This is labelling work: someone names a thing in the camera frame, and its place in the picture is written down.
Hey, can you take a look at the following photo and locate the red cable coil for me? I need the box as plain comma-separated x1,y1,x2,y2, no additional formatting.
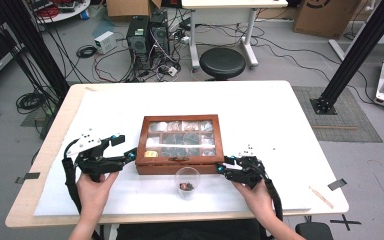
35,4,61,20

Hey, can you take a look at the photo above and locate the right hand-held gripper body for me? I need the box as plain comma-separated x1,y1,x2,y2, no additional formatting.
226,144,268,189

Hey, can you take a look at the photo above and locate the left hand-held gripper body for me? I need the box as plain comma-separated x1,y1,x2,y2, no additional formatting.
67,132,128,183

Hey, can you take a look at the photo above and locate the thin wooden stick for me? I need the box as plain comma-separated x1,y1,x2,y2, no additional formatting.
308,185,335,210

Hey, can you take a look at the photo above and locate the clear plastic cup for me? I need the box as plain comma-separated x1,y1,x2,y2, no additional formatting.
174,166,202,201

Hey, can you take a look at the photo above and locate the cardboard box with black logo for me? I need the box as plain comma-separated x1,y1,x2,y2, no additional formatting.
292,0,363,40

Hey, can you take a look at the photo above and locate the black metal frame post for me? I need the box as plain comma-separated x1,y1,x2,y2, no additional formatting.
0,0,72,101
309,0,384,116

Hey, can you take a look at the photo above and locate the white desk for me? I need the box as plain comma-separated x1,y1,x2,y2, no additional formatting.
181,0,289,70

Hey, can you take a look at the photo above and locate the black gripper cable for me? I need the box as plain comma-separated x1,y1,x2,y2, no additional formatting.
61,138,83,214
263,179,284,223

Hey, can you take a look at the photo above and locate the black round stool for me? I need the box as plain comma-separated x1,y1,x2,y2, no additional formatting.
199,47,247,81

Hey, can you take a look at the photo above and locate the person's right hand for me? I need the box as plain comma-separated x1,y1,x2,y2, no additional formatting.
233,181,276,224

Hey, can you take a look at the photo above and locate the black chair seat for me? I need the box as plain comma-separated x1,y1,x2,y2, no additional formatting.
294,221,335,240

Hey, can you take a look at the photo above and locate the small brown packet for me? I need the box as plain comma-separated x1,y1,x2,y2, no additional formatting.
179,181,195,193

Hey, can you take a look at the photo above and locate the small white device box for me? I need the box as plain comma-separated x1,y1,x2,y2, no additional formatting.
93,30,118,55

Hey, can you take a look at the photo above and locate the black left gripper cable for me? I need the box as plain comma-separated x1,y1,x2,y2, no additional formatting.
61,138,83,214

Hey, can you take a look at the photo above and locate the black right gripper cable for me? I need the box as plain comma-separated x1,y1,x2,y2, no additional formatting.
263,179,284,223

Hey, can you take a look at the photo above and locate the black tape strip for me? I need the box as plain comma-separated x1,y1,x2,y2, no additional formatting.
327,178,348,192
14,171,42,185

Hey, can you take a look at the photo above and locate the black computer tower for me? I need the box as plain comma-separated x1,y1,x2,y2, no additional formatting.
149,9,170,58
125,15,152,72

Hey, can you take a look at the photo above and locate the plain cardboard box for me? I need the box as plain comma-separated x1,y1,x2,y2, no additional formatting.
105,0,163,18

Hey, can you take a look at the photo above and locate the black coiled cable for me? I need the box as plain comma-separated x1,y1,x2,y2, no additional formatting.
15,91,48,115
75,44,98,60

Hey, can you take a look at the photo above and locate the wooden box with glass lid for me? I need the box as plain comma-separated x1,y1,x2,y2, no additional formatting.
135,114,225,176

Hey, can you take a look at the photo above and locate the person's left hand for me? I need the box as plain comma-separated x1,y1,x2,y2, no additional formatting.
76,172,119,219

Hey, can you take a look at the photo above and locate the grey floor mat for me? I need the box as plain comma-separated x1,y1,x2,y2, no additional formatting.
291,85,384,144

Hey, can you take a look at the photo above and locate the person's dark clothing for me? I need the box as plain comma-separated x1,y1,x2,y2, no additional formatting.
115,219,262,240

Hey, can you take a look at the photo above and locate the round white table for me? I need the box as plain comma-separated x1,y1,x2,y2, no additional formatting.
28,0,92,25

